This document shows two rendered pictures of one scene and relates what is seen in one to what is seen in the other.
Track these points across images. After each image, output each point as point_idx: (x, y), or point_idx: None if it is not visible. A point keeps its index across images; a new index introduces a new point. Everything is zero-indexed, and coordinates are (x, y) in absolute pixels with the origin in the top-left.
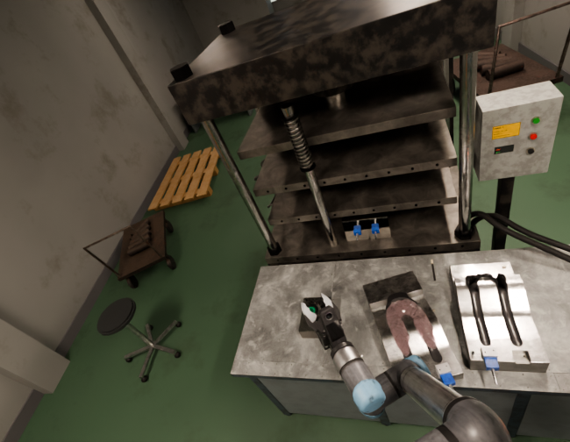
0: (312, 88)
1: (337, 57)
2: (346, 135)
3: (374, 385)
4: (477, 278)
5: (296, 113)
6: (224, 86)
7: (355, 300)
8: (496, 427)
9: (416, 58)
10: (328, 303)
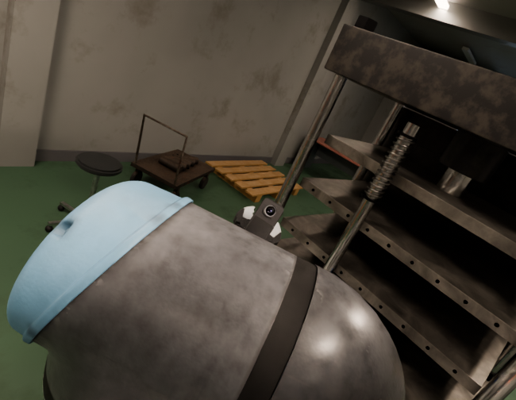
0: (458, 118)
1: (512, 108)
2: (436, 205)
3: None
4: None
5: (415, 138)
6: (386, 56)
7: None
8: (399, 360)
9: None
10: (275, 229)
